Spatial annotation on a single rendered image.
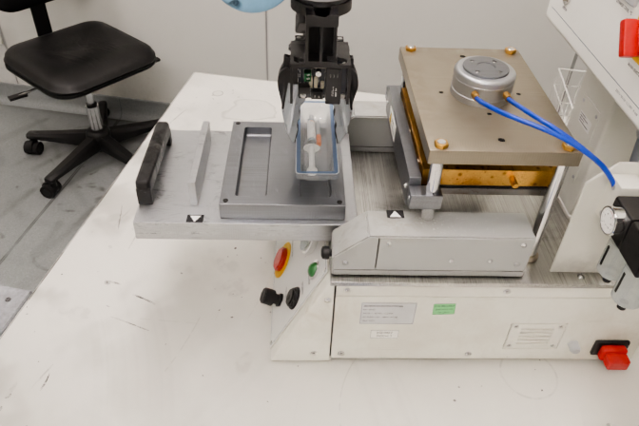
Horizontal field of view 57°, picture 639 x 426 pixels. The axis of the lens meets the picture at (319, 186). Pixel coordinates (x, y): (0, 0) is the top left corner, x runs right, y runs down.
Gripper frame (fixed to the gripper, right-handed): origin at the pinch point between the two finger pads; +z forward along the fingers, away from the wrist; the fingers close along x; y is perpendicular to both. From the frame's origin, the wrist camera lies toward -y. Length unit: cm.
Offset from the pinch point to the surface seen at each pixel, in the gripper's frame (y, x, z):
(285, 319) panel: 13.8, -4.0, 23.7
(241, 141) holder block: -4.4, -11.0, 4.8
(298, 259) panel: 5.0, -2.3, 20.1
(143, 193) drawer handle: 7.5, -23.0, 5.2
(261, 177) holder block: 2.4, -7.7, 6.3
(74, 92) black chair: -111, -79, 59
